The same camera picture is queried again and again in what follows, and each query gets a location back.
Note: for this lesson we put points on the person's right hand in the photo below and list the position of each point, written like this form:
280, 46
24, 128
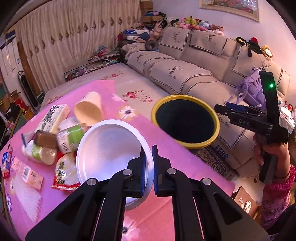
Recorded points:
282, 171

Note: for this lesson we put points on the blue white plush toy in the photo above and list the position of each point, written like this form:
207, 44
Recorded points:
133, 34

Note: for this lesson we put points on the person's pink sleeved forearm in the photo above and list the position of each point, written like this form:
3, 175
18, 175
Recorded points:
275, 200

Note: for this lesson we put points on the framed wall picture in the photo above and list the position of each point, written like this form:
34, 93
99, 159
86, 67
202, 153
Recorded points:
245, 8

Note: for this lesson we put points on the beige sofa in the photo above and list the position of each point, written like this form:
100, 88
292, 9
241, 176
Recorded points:
201, 64

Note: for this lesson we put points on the low shelf of toys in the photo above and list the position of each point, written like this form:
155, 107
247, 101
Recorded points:
93, 65

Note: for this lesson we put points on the floral bed mattress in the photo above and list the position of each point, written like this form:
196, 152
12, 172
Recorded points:
134, 89

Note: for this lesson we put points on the pink strawberry milk carton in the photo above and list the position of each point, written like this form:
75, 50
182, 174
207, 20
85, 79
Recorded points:
27, 174

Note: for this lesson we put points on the black mouse plush toy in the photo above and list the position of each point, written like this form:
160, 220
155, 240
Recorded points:
253, 46

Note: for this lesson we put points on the green label yogurt bottle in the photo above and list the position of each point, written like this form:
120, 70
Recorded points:
69, 139

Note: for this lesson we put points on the purple fabric bag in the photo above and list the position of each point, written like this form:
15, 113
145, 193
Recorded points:
250, 91

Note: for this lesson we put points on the white floral print carton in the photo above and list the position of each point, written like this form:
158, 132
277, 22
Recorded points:
51, 121

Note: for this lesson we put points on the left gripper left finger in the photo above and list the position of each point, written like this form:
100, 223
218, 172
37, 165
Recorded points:
94, 211

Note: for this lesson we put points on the black tower fan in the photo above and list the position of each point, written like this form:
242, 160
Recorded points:
34, 100

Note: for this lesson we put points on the grey neck pillow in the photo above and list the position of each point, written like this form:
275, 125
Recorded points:
151, 45

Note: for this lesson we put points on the blue white small box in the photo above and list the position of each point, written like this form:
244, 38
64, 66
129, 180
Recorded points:
6, 162

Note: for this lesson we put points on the pile of plush toys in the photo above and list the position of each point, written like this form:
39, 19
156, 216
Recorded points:
189, 23

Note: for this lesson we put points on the beige paper cup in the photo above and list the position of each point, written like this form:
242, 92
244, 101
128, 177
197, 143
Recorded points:
89, 109

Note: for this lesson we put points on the red snack wrapper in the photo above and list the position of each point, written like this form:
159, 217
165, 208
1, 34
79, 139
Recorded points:
66, 177

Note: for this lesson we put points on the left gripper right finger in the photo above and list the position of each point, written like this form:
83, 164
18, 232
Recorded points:
201, 209

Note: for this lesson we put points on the cream patterned curtain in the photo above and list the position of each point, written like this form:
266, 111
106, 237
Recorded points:
60, 35

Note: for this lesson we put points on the pink floral tablecloth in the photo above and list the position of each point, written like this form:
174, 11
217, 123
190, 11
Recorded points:
153, 219

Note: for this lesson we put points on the white foam fruit net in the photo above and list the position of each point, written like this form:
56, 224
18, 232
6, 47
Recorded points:
29, 198

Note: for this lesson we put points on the white standing air conditioner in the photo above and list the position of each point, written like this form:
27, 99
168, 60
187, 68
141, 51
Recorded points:
10, 58

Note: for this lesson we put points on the yellow rimmed black trash bin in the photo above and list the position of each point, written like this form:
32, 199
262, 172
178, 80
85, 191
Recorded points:
188, 120

